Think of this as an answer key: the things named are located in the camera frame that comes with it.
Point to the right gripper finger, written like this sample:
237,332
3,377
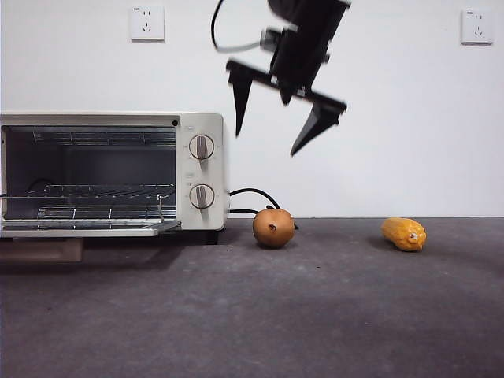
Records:
317,126
241,98

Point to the brown potato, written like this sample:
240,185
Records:
273,230

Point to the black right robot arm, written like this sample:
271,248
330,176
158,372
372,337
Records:
283,8

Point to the beige round oven knob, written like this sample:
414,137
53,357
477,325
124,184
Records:
202,147
202,197

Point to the cream white toaster oven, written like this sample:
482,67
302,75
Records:
204,173

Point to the yellow corn cob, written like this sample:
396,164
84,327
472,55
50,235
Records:
402,234

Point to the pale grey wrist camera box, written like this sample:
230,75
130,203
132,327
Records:
271,39

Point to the white wall socket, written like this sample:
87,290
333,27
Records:
476,27
147,23

